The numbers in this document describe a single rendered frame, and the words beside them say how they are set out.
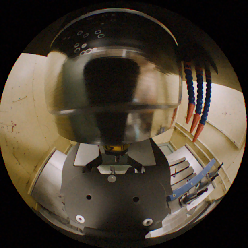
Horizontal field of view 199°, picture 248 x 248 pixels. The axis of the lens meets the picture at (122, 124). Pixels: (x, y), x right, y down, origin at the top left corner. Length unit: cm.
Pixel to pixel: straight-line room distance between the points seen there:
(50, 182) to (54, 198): 21
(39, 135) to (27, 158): 35
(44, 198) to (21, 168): 40
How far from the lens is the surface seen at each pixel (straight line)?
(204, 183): 41
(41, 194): 116
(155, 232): 89
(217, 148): 105
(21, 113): 104
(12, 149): 103
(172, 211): 34
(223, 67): 21
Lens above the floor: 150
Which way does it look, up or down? 26 degrees down
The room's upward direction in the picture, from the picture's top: 1 degrees counter-clockwise
